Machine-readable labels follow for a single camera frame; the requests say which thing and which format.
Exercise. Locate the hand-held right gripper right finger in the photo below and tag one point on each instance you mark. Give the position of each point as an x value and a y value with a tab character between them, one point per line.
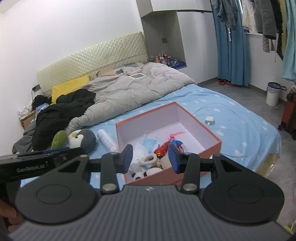
175	160

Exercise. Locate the white charger plug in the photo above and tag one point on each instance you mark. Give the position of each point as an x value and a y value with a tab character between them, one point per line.
209	120

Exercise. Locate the black jacket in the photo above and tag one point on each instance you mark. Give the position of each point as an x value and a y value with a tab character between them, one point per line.
57	115

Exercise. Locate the light grey duvet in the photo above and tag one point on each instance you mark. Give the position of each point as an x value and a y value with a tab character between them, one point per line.
129	92

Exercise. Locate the dark clothes rail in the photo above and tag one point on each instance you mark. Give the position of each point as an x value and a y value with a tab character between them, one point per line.
196	10

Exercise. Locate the cream quilted headboard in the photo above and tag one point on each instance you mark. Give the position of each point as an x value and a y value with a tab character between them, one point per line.
92	58

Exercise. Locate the person's left hand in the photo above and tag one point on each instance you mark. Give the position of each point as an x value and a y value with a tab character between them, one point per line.
9	215

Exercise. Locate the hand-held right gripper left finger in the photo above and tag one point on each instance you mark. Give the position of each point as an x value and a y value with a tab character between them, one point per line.
127	160

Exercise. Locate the dark grey blanket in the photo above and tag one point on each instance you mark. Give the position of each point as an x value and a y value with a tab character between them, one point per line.
24	139

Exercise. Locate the blue printed pouch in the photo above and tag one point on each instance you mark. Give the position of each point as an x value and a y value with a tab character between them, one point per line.
42	108

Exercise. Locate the red slippers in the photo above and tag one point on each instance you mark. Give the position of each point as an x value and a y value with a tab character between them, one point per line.
225	82

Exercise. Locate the small panda plush toy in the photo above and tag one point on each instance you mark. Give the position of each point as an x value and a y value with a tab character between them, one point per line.
138	175

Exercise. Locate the red snack wrapper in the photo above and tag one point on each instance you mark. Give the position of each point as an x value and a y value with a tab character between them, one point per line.
161	150

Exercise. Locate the blue printed plastic packet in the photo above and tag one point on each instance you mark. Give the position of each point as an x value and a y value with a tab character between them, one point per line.
178	144

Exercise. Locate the long green plush toy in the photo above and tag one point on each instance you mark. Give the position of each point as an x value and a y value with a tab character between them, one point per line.
59	140

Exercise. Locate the white tablet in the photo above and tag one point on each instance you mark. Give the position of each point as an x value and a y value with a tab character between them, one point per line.
138	75

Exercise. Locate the hanging grey-blue garment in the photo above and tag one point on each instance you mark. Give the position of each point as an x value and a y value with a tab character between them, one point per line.
230	14

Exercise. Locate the white spray bottle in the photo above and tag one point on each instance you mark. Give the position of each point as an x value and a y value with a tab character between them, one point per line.
106	140

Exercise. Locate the hanging grey striped-cuff jacket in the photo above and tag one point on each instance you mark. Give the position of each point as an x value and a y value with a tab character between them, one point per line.
268	20

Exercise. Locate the hanging teal garment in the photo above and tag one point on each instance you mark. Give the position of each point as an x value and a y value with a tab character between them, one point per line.
290	46

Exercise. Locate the orange suitcase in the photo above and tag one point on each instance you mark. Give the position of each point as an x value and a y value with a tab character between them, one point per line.
289	115

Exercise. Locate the black wall socket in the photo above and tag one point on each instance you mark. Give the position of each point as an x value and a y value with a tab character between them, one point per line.
36	88

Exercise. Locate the blue star-print bed sheet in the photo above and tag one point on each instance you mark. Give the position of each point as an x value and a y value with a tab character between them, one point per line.
242	129

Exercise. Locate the hanging white garment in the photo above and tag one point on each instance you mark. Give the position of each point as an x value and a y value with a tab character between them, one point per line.
248	16

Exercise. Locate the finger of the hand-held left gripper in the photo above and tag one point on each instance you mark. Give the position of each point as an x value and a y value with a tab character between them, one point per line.
69	155

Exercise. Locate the pink feather toy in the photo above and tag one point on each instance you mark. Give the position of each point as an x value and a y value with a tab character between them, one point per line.
177	134

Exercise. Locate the yellow pillow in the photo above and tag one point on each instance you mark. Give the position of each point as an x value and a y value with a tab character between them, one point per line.
69	88

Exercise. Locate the row of cosmetic bottles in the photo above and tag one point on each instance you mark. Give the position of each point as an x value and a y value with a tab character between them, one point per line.
164	59

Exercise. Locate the white trash bin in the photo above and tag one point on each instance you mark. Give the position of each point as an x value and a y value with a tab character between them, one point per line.
274	95

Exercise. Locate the pink cardboard box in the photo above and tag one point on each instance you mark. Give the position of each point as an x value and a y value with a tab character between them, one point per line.
166	120

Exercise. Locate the blue curtain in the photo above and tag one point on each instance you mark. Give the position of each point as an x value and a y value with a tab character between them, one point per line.
233	58

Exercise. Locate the white wardrobe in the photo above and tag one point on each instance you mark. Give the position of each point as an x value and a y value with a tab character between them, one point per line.
198	46

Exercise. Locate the black bag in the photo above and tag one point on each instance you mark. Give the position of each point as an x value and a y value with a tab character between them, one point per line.
40	100

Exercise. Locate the blue face mask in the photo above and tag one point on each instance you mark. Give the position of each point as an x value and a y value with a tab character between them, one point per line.
150	143

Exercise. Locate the grey penguin plush toy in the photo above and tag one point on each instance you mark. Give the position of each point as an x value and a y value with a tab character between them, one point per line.
85	139

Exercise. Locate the crumpled white cloth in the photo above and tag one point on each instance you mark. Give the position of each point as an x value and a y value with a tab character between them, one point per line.
24	112

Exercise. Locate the grey niche cabinet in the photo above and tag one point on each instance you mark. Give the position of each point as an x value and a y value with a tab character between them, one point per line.
161	27

